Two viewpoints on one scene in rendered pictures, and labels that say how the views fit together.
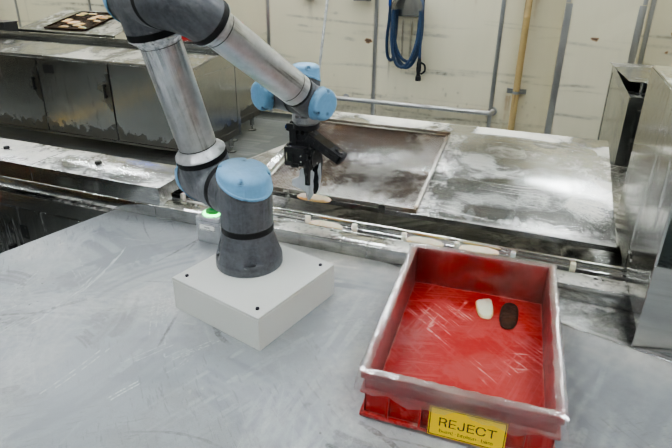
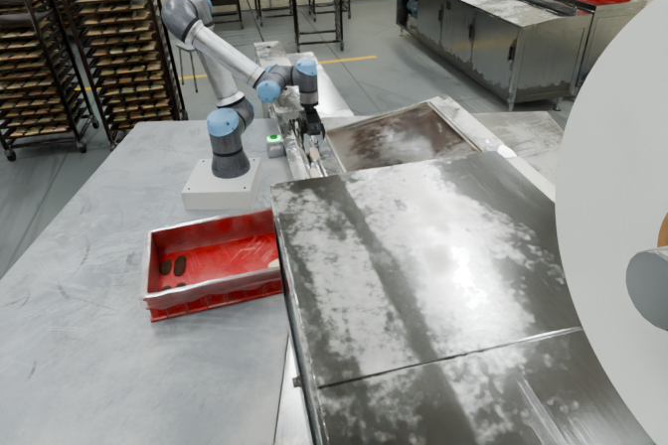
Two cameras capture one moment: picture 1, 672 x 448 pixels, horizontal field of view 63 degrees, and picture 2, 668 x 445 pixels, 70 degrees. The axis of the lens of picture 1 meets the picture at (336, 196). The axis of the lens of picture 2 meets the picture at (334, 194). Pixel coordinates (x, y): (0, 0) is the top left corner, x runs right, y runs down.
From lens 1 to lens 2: 1.54 m
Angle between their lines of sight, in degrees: 51
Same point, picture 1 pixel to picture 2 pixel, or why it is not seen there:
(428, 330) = (240, 250)
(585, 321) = not seen: hidden behind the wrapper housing
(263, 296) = (201, 186)
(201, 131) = (219, 87)
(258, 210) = (216, 141)
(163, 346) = (172, 187)
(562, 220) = not seen: hidden behind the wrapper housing
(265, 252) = (222, 166)
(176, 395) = (143, 205)
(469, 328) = (253, 263)
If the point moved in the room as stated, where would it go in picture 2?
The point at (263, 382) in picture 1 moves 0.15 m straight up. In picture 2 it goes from (164, 221) to (154, 186)
